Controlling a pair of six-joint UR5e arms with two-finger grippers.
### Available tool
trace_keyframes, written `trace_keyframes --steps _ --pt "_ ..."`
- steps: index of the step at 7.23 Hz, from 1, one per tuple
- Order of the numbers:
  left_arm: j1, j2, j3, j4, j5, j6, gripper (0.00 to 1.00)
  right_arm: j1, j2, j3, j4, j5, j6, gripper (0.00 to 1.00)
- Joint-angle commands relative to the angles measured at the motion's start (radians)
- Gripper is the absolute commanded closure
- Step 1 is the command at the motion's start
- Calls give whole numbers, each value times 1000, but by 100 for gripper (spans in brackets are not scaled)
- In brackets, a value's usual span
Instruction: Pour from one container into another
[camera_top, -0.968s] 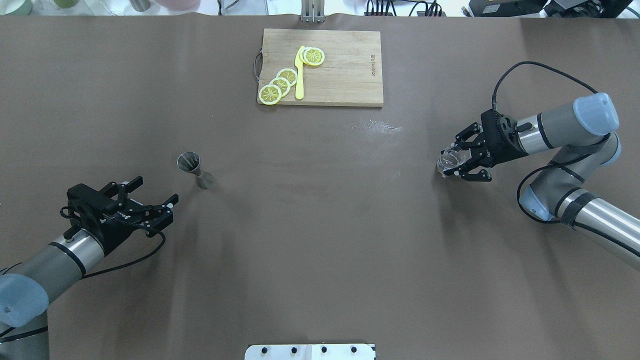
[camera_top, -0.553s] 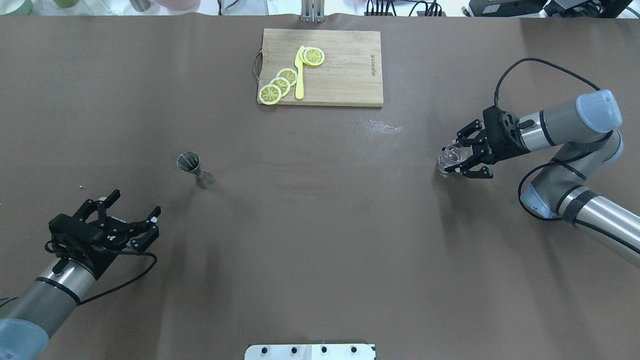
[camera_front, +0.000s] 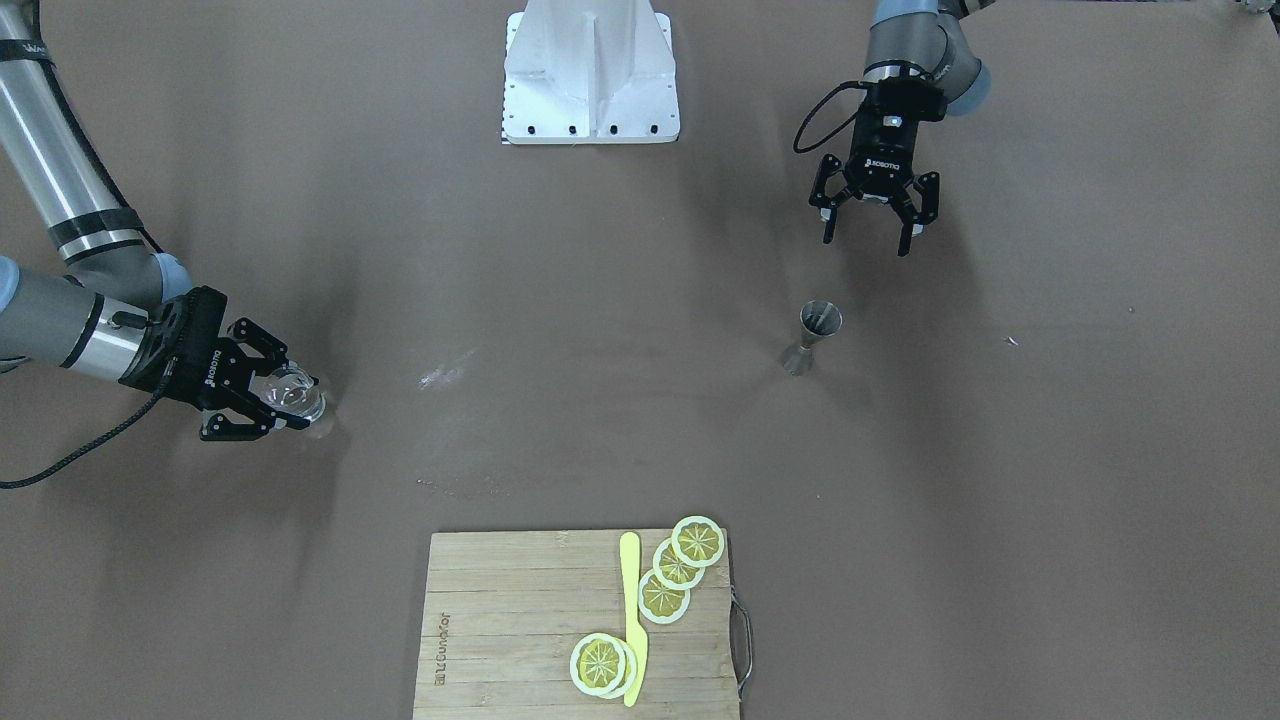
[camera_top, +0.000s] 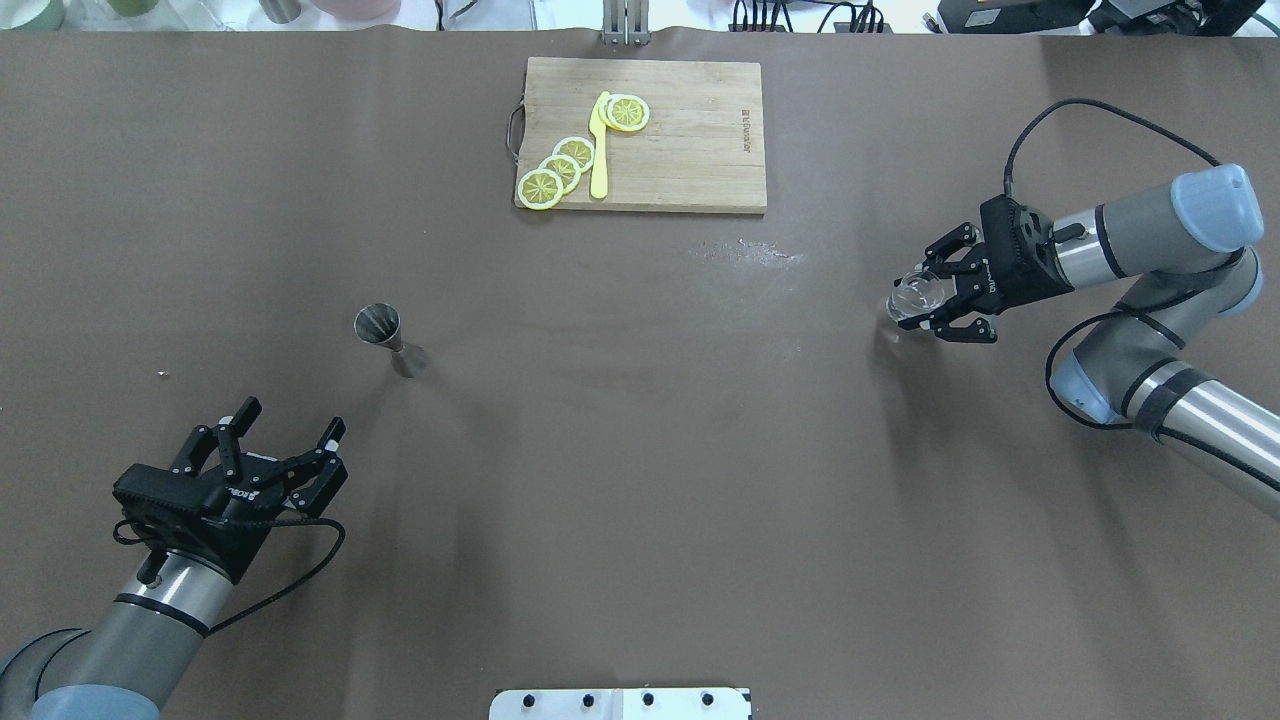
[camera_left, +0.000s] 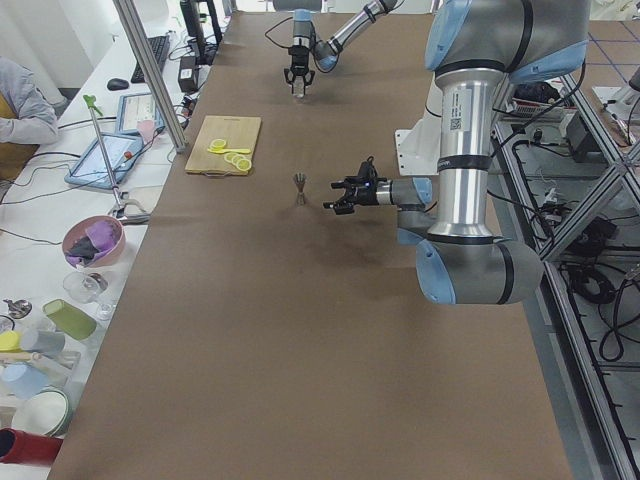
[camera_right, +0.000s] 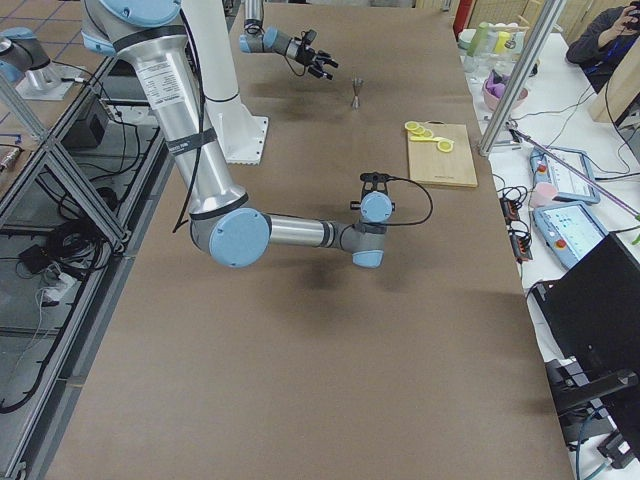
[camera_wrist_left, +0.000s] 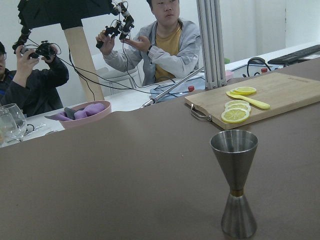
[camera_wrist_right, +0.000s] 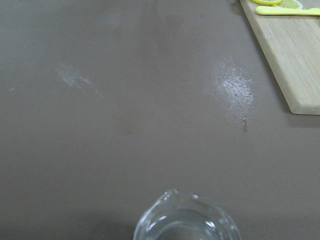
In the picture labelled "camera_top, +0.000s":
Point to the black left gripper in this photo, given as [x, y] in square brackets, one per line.
[237, 527]

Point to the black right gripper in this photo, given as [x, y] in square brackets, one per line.
[1022, 277]

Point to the clear glass shaker cup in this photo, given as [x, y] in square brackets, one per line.
[918, 292]

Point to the steel jigger measuring cup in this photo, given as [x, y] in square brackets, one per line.
[380, 325]

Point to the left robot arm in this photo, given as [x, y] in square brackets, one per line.
[128, 665]

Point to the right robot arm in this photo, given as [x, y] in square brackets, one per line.
[1188, 248]

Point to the bamboo cutting board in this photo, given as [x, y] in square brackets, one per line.
[703, 150]

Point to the yellow plastic knife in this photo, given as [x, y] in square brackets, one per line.
[599, 181]

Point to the lemon slice under top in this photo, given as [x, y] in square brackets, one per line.
[605, 110]

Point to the lemon slice near handle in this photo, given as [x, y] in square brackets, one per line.
[629, 113]

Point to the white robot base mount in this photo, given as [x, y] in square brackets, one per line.
[623, 703]

